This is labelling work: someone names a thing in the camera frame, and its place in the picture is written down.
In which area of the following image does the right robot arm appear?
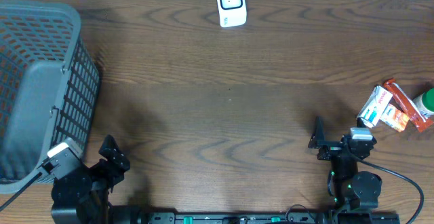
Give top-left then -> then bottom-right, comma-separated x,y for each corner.
308,117 -> 382,223

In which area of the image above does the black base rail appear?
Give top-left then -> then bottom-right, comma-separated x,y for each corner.
135,212 -> 401,224

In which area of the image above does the orange tissue pack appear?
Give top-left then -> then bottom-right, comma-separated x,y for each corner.
380,104 -> 409,132

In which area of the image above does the red Top candy wrapper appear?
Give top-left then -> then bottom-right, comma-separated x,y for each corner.
384,79 -> 433,132

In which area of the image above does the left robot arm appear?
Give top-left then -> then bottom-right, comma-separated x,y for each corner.
49,135 -> 147,223

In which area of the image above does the white Panadol box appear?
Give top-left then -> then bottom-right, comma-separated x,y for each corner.
357,86 -> 393,128

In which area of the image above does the grey plastic basket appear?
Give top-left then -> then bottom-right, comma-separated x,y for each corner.
1,0 -> 100,194

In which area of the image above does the green lid jar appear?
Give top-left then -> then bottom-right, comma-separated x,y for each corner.
413,88 -> 434,118

